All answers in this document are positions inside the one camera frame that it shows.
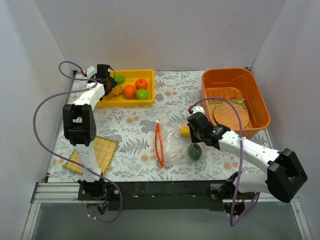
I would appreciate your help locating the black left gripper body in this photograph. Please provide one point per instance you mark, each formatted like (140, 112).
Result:
(111, 83)

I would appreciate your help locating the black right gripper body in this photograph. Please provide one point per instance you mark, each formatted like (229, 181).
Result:
(195, 124)

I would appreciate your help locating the green fake pepper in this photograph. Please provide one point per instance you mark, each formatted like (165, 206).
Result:
(119, 78)

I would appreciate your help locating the orange fake tangerine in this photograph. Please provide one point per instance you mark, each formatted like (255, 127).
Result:
(141, 83)
(129, 91)

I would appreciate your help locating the clear zip top bag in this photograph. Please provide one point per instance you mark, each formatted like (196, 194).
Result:
(171, 148)

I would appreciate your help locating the light green fake apple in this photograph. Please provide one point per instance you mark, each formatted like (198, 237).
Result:
(141, 94)

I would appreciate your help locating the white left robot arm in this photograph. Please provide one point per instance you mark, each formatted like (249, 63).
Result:
(80, 129)

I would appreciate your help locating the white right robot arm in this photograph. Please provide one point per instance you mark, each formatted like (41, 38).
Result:
(282, 175)

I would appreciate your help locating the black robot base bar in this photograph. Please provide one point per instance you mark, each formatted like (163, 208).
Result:
(157, 195)

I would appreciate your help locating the yellow fake lemon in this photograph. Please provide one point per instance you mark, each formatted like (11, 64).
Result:
(185, 130)

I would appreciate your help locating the dark green fake avocado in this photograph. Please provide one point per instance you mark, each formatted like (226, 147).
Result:
(194, 151)

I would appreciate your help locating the round woven bamboo basket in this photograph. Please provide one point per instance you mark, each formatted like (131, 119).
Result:
(225, 115)

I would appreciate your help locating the yellow plastic tray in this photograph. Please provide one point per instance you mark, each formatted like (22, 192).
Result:
(130, 78)

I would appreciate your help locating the green bamboo mat in tub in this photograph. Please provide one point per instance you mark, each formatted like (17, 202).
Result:
(214, 103)

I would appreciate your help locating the orange plastic tub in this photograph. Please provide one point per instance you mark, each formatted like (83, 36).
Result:
(244, 81)

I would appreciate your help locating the square bamboo mat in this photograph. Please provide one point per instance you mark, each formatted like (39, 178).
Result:
(97, 156)

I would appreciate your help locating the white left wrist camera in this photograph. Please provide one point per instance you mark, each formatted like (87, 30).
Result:
(90, 72)

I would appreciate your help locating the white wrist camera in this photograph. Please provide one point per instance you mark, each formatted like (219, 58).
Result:
(90, 72)
(198, 109)

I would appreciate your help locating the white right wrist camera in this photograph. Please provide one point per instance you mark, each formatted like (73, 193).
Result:
(198, 109)

